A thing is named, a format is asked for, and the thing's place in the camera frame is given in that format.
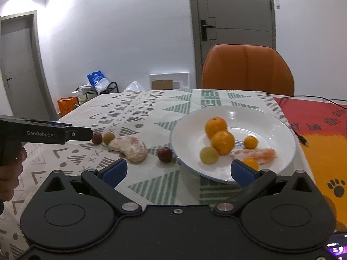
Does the red orange paw print mat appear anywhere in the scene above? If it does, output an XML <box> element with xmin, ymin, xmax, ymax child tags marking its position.
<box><xmin>267</xmin><ymin>96</ymin><xmax>347</xmax><ymax>233</ymax></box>

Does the clear plastic bag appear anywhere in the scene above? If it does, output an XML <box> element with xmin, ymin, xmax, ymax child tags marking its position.
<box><xmin>124</xmin><ymin>81</ymin><xmax>145</xmax><ymax>92</ymax></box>

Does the grey side door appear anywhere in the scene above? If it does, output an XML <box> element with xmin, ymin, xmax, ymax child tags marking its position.
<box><xmin>0</xmin><ymin>10</ymin><xmax>55</xmax><ymax>121</ymax></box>

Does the white plate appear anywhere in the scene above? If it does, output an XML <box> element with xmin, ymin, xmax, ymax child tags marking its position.
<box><xmin>170</xmin><ymin>106</ymin><xmax>297</xmax><ymax>184</ymax></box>

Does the person's left hand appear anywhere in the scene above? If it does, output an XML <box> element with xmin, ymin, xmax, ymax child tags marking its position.
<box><xmin>0</xmin><ymin>143</ymin><xmax>28</xmax><ymax>202</ymax></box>

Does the orange box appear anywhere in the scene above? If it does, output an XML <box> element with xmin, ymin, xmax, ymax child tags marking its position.
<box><xmin>57</xmin><ymin>97</ymin><xmax>79</xmax><ymax>117</ymax></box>

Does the blue plastic bag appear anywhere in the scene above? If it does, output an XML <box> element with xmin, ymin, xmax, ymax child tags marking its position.
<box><xmin>87</xmin><ymin>71</ymin><xmax>110</xmax><ymax>93</ymax></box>

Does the brown cardboard piece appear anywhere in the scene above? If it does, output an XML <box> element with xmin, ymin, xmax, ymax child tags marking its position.
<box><xmin>152</xmin><ymin>80</ymin><xmax>174</xmax><ymax>89</ymax></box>

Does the small orange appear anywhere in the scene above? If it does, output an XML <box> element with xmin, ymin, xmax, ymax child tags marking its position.
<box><xmin>243</xmin><ymin>136</ymin><xmax>259</xmax><ymax>150</ymax></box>
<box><xmin>242</xmin><ymin>158</ymin><xmax>259</xmax><ymax>172</ymax></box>

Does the patterned tablecloth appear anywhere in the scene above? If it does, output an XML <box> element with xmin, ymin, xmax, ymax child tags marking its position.
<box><xmin>0</xmin><ymin>88</ymin><xmax>288</xmax><ymax>260</ymax></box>

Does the black cable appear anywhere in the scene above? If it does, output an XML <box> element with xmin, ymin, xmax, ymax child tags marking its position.
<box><xmin>266</xmin><ymin>93</ymin><xmax>347</xmax><ymax>147</ymax></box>

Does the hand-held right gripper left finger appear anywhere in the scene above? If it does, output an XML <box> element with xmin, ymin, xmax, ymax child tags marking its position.
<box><xmin>45</xmin><ymin>158</ymin><xmax>143</xmax><ymax>217</ymax></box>

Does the black metal rack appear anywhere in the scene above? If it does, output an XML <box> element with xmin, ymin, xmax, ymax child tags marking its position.
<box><xmin>74</xmin><ymin>81</ymin><xmax>119</xmax><ymax>99</ymax></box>

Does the large orange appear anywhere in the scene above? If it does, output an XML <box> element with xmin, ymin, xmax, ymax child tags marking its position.
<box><xmin>205</xmin><ymin>116</ymin><xmax>228</xmax><ymax>139</ymax></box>
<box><xmin>211</xmin><ymin>130</ymin><xmax>235</xmax><ymax>156</ymax></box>

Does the black door lock handle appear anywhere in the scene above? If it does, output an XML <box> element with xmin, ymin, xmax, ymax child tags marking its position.
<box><xmin>200</xmin><ymin>19</ymin><xmax>216</xmax><ymax>41</ymax></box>

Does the orange chair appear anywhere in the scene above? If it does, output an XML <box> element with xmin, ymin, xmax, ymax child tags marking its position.
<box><xmin>201</xmin><ymin>44</ymin><xmax>295</xmax><ymax>96</ymax></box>

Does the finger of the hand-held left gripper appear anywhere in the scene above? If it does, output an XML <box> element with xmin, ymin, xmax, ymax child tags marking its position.
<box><xmin>47</xmin><ymin>121</ymin><xmax>73</xmax><ymax>128</ymax></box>
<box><xmin>66</xmin><ymin>126</ymin><xmax>94</xmax><ymax>141</ymax></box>

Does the phone with lit screen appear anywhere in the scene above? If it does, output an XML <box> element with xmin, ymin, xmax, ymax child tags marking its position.
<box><xmin>324</xmin><ymin>231</ymin><xmax>347</xmax><ymax>260</ymax></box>

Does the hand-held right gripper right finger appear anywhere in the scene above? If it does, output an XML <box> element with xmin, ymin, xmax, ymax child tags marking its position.
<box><xmin>214</xmin><ymin>160</ymin><xmax>315</xmax><ymax>216</ymax></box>

